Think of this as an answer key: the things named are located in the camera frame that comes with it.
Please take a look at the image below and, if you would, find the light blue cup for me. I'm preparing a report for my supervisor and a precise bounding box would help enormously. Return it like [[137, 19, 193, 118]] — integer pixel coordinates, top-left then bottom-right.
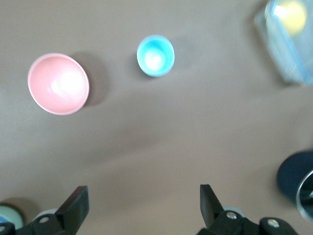
[[136, 34, 176, 78]]

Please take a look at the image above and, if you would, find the yellow lemon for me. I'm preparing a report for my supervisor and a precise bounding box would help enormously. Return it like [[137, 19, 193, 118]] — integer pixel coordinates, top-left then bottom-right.
[[278, 0, 308, 38]]

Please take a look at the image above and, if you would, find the pale green bowl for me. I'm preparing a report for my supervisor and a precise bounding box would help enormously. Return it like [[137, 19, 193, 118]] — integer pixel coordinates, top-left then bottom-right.
[[0, 205, 24, 229]]

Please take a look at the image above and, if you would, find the clear plastic lidded container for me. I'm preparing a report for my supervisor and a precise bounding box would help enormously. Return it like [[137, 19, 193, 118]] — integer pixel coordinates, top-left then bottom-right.
[[253, 0, 313, 86]]

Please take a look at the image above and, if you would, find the black pot with blue handle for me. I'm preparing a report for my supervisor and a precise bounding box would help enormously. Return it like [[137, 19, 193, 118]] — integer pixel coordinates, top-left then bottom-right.
[[276, 151, 313, 221]]

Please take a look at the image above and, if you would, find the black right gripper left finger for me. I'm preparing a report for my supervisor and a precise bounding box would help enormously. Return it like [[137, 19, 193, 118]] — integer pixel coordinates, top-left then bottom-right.
[[16, 185, 89, 235]]

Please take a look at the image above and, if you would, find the pink bowl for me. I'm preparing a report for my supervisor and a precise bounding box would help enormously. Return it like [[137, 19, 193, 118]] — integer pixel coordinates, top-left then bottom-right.
[[27, 53, 90, 116]]

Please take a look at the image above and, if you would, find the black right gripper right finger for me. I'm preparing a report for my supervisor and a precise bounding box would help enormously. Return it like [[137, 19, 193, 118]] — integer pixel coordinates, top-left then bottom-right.
[[197, 184, 260, 235]]

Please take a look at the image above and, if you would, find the brown table cloth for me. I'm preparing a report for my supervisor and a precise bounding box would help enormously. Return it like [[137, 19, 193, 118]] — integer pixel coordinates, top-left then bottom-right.
[[0, 0, 313, 235]]

